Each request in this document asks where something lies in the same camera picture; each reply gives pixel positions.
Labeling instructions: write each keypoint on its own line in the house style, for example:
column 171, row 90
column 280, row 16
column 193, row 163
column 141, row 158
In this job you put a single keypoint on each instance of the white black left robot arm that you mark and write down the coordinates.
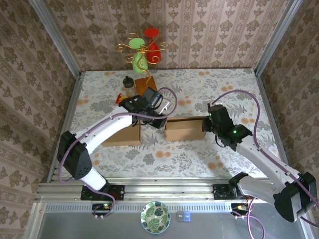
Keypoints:
column 107, row 127

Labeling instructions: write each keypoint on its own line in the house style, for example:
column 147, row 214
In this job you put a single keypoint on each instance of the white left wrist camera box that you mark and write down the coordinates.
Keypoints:
column 165, row 105

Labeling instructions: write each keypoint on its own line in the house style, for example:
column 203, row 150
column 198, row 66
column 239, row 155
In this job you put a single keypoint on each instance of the grey metal shelf plate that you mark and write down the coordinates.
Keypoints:
column 74, row 226

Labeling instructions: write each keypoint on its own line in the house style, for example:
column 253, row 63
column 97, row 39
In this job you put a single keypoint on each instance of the red yellow snack packet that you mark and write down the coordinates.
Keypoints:
column 120, row 99

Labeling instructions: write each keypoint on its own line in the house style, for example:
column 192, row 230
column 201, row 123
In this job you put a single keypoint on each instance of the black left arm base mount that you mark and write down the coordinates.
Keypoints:
column 117, row 191

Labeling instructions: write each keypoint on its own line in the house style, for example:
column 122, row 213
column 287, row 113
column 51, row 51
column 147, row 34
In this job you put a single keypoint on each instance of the small blue card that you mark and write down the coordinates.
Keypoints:
column 187, row 216

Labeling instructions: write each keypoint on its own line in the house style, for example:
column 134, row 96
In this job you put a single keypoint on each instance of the long aluminium base rail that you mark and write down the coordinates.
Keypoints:
column 169, row 190

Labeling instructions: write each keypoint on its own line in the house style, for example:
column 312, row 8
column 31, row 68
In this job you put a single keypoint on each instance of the brown cardboard box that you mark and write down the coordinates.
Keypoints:
column 124, row 139
column 184, row 130

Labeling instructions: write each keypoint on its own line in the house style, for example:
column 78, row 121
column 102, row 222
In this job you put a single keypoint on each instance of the aluminium table side rail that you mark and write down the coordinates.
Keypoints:
column 265, row 99
column 75, row 87

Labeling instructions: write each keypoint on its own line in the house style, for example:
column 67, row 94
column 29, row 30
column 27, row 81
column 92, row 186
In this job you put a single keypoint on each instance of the small grey card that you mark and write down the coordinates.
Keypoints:
column 179, row 216

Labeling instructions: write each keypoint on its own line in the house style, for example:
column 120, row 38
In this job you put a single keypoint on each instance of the floral printed table cover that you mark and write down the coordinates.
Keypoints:
column 174, row 161

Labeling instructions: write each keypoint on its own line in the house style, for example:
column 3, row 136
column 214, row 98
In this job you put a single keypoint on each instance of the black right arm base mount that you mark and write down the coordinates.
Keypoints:
column 220, row 191

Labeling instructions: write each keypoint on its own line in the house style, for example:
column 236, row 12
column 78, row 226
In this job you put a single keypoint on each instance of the leaf pattern bowl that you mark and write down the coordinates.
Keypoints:
column 155, row 217

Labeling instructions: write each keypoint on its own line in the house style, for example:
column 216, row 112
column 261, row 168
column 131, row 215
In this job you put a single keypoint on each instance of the red plastic goblet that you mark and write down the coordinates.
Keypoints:
column 153, row 52

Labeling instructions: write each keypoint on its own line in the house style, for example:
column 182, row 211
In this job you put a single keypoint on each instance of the aluminium frame post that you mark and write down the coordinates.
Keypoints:
column 56, row 37
column 276, row 37

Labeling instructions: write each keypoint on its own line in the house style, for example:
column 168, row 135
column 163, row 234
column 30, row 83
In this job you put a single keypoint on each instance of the green plastic goblet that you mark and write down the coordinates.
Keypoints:
column 138, row 63

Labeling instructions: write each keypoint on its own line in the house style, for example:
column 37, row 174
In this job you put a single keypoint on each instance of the glass jar with black lid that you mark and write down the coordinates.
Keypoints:
column 129, row 85

